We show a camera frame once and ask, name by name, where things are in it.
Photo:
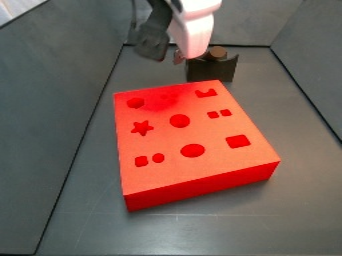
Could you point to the brown oval rod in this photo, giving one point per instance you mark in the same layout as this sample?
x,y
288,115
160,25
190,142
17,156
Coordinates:
x,y
215,54

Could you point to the black curved fixture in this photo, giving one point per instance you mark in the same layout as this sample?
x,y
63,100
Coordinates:
x,y
200,69

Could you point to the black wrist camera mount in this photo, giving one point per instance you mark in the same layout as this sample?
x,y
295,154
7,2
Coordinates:
x,y
152,38

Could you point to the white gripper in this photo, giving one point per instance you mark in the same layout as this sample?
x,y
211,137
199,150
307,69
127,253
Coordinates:
x,y
191,26

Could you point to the red block with shaped holes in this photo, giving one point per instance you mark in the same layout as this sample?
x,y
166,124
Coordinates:
x,y
187,143

